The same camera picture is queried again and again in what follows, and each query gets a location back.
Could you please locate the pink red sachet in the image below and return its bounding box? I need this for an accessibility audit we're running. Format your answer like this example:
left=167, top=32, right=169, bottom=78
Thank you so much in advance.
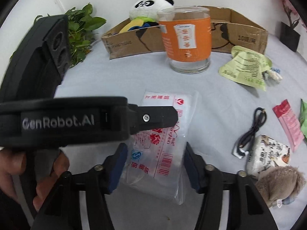
left=273, top=99, right=304, bottom=152

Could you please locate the clear red-printed plastic bag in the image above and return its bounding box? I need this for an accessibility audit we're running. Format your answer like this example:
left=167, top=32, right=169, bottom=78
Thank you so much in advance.
left=121, top=91, right=200, bottom=205

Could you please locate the green plastic bag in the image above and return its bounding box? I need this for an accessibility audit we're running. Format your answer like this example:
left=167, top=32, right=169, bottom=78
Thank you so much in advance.
left=299, top=99, right=307, bottom=138

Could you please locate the light green printed pouch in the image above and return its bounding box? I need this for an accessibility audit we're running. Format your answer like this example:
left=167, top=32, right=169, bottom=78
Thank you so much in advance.
left=219, top=46, right=272, bottom=91

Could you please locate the panda plush toy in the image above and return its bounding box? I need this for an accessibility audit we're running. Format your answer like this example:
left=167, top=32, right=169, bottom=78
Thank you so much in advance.
left=119, top=0, right=174, bottom=33

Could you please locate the person left hand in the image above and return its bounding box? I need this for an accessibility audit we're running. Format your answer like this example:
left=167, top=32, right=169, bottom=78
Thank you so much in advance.
left=0, top=147, right=70, bottom=212

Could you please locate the brown plush toy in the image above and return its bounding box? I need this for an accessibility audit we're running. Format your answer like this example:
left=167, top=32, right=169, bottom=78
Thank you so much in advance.
left=256, top=166, right=306, bottom=208

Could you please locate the white illustrated snack packet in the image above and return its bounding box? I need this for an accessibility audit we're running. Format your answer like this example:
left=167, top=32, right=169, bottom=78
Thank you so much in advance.
left=246, top=135, right=291, bottom=179

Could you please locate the green leafy plant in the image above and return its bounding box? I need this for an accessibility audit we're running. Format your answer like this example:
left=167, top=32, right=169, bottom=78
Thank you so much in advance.
left=9, top=2, right=107, bottom=69

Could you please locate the orange labelled clear jar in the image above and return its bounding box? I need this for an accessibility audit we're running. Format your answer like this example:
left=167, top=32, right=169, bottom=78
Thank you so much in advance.
left=157, top=6, right=212, bottom=74

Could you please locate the black plant pot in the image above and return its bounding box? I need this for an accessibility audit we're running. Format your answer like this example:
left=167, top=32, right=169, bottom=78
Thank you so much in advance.
left=279, top=22, right=300, bottom=53

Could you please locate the cardboard box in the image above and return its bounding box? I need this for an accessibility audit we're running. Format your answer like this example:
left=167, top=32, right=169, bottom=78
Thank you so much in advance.
left=102, top=6, right=268, bottom=59

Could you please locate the pink blossom artificial tree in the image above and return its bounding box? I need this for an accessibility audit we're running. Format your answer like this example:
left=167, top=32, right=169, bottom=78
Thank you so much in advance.
left=281, top=0, right=306, bottom=29

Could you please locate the black usb cable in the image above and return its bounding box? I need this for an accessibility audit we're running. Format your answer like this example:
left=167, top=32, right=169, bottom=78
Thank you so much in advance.
left=234, top=107, right=267, bottom=157

